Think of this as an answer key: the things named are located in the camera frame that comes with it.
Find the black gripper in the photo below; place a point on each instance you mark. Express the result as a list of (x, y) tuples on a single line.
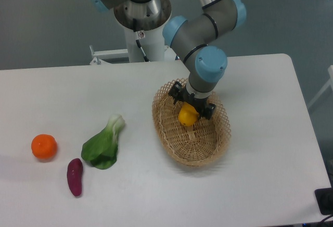
[(202, 107)]

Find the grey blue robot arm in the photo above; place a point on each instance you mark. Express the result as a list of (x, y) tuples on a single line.
[(191, 40)]

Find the woven wicker basket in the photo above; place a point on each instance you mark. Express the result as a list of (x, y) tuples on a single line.
[(198, 145)]

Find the green bok choy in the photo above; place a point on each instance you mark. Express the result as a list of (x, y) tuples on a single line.
[(101, 149)]

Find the purple sweet potato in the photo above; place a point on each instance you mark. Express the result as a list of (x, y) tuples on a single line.
[(74, 176)]

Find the orange tangerine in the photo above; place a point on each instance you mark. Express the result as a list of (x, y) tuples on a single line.
[(44, 146)]

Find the black device at table edge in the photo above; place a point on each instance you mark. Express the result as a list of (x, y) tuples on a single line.
[(324, 200)]

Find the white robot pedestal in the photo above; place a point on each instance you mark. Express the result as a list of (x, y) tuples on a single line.
[(142, 24)]

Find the white metal frame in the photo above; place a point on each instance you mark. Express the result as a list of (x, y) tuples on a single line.
[(324, 92)]

